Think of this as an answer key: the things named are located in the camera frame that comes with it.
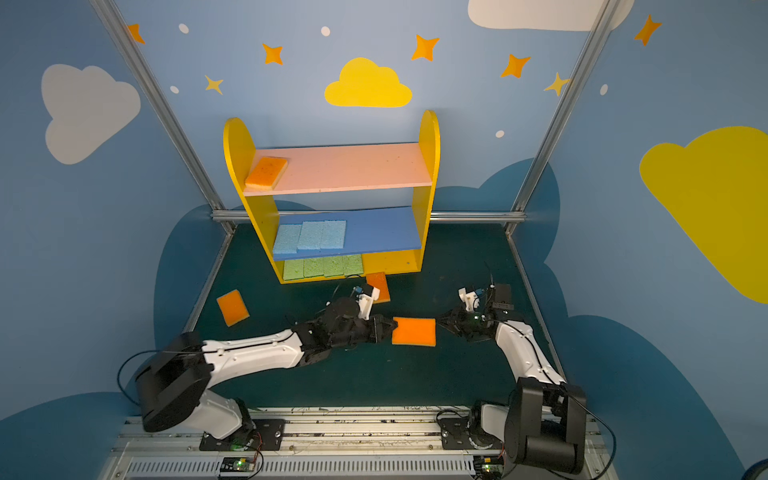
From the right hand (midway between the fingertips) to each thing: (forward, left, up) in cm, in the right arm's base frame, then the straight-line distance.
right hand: (440, 317), depth 84 cm
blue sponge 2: (+26, +42, +4) cm, 50 cm away
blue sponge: (+23, +49, +5) cm, 55 cm away
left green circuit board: (-36, +49, -10) cm, 62 cm away
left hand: (-5, +12, +4) cm, 13 cm away
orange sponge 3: (+5, +66, -9) cm, 67 cm away
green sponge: (+20, +50, -7) cm, 54 cm away
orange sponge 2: (+21, +19, -14) cm, 32 cm away
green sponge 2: (+21, +43, -7) cm, 48 cm away
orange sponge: (-6, +8, +2) cm, 10 cm away
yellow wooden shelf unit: (+49, +34, 0) cm, 60 cm away
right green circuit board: (-33, -12, -12) cm, 37 cm away
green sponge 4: (+25, +29, -9) cm, 39 cm away
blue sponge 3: (+27, +35, +5) cm, 44 cm away
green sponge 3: (+24, +36, -9) cm, 44 cm away
